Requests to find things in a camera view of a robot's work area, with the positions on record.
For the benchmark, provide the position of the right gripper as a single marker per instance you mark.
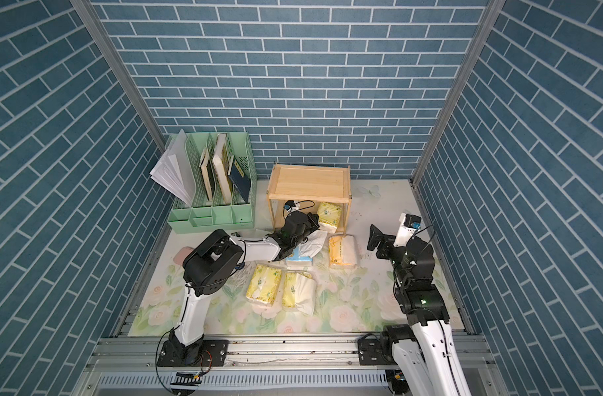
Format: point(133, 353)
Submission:
point(375, 241)

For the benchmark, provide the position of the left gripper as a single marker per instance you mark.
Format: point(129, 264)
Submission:
point(313, 225)

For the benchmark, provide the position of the blue tissue box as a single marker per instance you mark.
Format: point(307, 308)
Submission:
point(303, 255)

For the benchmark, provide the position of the yellow tissue pack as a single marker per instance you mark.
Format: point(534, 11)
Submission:
point(299, 292)
point(264, 285)
point(329, 216)

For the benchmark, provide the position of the orange tissue pack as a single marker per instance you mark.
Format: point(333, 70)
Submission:
point(343, 251)

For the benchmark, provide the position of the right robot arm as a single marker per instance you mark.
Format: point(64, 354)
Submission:
point(423, 349)

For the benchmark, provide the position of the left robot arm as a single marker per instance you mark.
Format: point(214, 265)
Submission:
point(206, 270)

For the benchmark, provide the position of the wooden two-tier shelf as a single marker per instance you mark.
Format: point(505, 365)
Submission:
point(309, 183)

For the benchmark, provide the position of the dark blue book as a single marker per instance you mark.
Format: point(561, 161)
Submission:
point(240, 179)

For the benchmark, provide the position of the green desk file organizer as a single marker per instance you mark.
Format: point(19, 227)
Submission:
point(209, 210)

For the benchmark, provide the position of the thick yellow-cover book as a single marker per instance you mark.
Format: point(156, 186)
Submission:
point(221, 164)

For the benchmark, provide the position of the thin black-cover book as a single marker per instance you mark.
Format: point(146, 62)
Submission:
point(207, 174)

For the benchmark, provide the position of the pink phone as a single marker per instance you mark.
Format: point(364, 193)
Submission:
point(181, 255)

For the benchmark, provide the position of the white paper stack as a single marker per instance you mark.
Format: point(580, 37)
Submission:
point(174, 170)

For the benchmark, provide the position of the small circuit board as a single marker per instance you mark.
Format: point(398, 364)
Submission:
point(186, 380)

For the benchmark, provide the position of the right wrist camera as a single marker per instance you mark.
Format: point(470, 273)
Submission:
point(409, 225)

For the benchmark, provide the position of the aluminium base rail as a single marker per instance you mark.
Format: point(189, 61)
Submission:
point(276, 364)

